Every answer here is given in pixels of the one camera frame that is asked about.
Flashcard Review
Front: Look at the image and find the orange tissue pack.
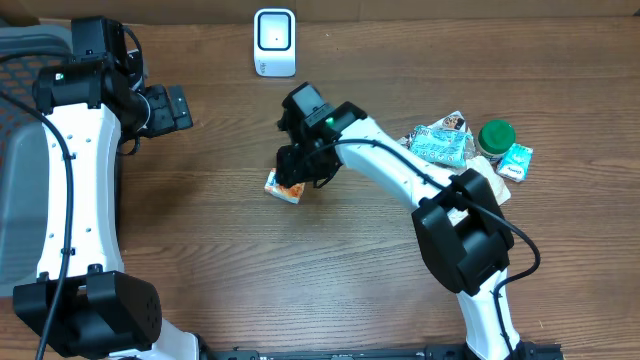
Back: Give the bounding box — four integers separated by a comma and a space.
264, 168, 305, 204

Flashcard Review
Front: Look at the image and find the green lid jar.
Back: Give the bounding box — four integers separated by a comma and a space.
476, 119, 516, 164

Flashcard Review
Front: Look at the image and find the small teal tissue pack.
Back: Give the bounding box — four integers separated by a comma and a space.
497, 143, 533, 182

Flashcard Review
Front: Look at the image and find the white barcode scanner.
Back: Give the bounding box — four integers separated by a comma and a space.
253, 8, 296, 78

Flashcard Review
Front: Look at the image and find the black mesh basket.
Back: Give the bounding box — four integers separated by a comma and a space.
0, 23, 124, 299

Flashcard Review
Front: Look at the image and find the brown mushroom snack bag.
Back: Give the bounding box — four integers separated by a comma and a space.
397, 111, 511, 205

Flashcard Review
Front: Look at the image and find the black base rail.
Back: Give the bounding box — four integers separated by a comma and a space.
200, 342, 565, 360

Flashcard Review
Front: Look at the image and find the teal wet wipes pack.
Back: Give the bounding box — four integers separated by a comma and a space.
409, 125, 472, 168

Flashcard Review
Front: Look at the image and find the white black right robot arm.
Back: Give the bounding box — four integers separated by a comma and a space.
276, 82, 524, 359

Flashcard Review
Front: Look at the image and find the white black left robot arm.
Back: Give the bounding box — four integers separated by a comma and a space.
13, 16, 210, 359

